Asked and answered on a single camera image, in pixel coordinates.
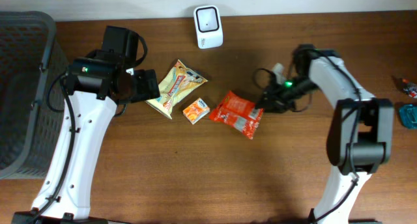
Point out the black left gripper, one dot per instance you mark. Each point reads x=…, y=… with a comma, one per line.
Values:
x=148, y=84

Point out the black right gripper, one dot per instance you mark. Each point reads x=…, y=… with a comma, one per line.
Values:
x=269, y=97

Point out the red skittles candy bag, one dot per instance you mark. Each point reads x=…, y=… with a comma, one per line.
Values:
x=239, y=113

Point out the cream snack bag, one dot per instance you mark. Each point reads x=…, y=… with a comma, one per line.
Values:
x=178, y=83

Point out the small orange box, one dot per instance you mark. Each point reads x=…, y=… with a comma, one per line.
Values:
x=195, y=111

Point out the blue mouthwash bottle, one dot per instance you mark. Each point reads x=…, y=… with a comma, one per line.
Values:
x=407, y=115

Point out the silver black snack packet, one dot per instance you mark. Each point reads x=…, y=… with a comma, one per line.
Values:
x=409, y=88

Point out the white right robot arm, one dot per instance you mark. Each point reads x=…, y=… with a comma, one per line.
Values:
x=360, y=135

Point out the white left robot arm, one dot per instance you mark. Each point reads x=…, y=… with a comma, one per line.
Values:
x=93, y=87

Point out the white barcode scanner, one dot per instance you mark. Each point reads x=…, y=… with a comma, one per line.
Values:
x=208, y=27

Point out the grey plastic mesh basket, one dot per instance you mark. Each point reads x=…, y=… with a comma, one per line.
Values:
x=31, y=60

